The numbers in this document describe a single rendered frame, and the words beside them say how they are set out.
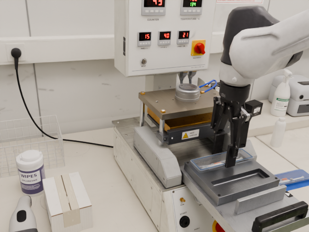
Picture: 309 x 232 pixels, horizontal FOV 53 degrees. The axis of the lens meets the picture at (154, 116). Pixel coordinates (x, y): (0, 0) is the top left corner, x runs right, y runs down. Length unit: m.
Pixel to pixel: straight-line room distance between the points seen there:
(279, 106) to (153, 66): 0.90
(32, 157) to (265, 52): 0.80
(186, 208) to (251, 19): 0.54
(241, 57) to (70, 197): 0.66
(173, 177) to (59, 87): 0.78
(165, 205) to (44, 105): 0.81
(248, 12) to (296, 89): 1.10
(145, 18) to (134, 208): 0.63
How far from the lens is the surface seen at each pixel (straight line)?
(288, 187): 1.32
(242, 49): 0.63
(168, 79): 1.14
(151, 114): 1.03
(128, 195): 1.14
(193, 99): 0.98
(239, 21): 0.74
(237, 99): 0.78
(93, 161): 1.32
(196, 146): 1.09
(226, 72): 0.76
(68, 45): 1.36
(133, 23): 1.00
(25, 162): 1.11
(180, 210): 0.92
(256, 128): 1.61
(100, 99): 1.52
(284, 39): 0.61
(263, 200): 0.82
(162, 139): 0.90
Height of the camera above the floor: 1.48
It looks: 26 degrees down
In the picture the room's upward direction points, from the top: 3 degrees clockwise
